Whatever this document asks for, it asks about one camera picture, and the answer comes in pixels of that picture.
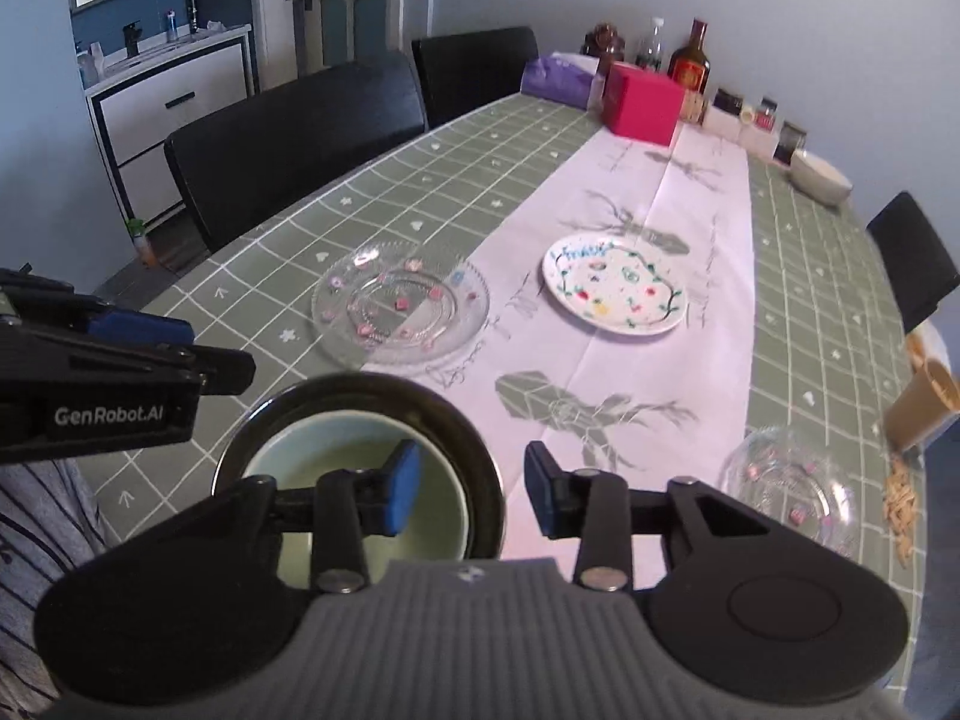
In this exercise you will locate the tan cup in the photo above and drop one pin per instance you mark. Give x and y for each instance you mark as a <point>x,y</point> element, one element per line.
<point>919,409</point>

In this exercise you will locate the green ceramic bowl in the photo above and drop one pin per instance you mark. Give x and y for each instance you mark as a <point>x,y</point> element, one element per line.
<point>330,450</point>

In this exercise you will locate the small beige box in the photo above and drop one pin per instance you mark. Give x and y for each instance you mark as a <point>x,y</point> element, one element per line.
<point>694,106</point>

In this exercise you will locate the amber liquor bottle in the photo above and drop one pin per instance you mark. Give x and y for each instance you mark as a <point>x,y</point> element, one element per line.
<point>688,64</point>

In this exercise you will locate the black chair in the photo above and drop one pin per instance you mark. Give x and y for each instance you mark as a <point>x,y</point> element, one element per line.
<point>911,255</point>
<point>472,67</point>
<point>300,142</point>

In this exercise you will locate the pink box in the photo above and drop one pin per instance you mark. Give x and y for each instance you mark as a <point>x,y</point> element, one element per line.
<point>645,105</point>

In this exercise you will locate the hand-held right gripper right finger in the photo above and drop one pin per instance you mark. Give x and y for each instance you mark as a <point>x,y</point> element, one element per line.
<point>536,487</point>

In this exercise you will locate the clear glass plate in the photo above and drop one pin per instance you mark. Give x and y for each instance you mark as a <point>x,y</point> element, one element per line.
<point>397,307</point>
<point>780,480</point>

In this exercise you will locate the brown figurine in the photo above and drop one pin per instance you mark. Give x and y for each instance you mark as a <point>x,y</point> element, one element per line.
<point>606,45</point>

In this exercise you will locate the white cabinet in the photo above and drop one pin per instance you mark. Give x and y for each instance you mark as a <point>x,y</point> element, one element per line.
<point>172,127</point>

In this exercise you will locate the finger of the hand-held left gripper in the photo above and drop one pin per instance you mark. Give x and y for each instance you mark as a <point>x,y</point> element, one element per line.
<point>187,369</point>
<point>142,328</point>

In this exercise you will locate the striped grey shirt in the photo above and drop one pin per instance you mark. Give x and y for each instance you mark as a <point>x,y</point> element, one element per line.
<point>37,540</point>

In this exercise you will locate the small red label bottle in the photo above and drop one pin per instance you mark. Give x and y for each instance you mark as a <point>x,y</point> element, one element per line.
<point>766,116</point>

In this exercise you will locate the clear water bottle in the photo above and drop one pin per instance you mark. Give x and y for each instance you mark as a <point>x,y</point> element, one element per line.
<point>651,52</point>

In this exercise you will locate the painted white plate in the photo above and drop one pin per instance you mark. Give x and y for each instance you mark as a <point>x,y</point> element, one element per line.
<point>615,285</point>

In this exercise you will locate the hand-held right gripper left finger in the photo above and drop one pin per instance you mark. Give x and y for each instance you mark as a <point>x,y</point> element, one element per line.
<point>401,487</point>

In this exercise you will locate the purple tissue pack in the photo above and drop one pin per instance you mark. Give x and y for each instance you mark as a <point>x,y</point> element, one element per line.
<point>559,79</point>

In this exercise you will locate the dark glass jar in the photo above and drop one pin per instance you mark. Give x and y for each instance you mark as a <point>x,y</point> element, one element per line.
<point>789,142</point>
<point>727,101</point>

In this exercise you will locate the white deer print table runner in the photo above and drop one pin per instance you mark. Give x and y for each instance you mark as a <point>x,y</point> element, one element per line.
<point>637,390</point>

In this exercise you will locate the pale ceramic bowl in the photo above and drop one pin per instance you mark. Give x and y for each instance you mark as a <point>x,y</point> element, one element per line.
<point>821,176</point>

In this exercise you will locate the pile of seeds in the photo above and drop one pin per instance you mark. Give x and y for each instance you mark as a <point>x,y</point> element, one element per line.
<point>902,510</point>

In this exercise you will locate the white glass panel door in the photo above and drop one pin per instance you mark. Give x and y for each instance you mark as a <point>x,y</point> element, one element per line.
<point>352,7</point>

